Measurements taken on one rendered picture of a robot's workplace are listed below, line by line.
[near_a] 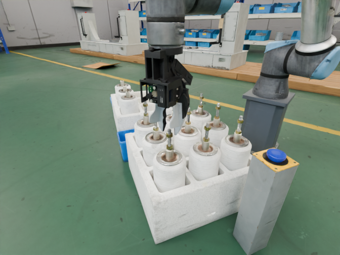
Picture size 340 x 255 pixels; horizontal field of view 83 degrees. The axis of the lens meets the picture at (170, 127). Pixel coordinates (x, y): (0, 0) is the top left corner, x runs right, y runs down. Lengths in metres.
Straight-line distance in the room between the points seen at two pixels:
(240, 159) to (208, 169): 0.12
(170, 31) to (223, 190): 0.47
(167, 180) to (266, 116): 0.59
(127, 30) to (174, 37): 3.43
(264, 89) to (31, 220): 1.02
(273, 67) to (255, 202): 0.58
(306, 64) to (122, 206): 0.84
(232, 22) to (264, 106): 1.80
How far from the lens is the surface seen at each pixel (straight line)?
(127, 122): 1.01
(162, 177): 0.54
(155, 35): 0.40
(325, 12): 0.81
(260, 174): 0.51
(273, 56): 0.94
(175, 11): 0.40
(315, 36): 0.83
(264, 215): 0.57
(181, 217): 0.63
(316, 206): 0.93
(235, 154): 0.64
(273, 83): 0.95
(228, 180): 0.62
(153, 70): 0.40
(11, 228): 0.88
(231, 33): 2.64
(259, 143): 1.03
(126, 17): 3.82
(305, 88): 2.36
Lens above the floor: 0.59
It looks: 28 degrees down
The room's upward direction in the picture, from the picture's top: straight up
